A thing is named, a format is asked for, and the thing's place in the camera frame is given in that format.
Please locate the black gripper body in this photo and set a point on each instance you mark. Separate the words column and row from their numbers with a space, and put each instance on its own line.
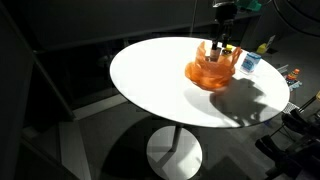
column 225, row 11

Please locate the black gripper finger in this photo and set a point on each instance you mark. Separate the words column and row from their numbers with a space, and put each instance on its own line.
column 227, row 35
column 215, row 35

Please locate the yellow capped bottle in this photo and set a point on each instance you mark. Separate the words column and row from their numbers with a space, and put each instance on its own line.
column 227, row 51

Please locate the blue white carton box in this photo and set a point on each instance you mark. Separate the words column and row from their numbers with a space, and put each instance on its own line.
column 250, row 63

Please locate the yellow object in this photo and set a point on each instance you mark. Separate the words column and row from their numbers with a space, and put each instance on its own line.
column 262, row 48

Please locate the orange plastic bag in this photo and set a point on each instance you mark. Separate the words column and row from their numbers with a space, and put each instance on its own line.
column 210, row 75

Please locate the orange toy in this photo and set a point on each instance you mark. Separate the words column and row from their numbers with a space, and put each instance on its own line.
column 292, row 75

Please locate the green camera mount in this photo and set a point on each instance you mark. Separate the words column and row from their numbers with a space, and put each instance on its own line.
column 249, row 5

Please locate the white table pedestal base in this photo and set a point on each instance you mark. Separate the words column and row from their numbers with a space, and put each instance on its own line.
column 175, row 156

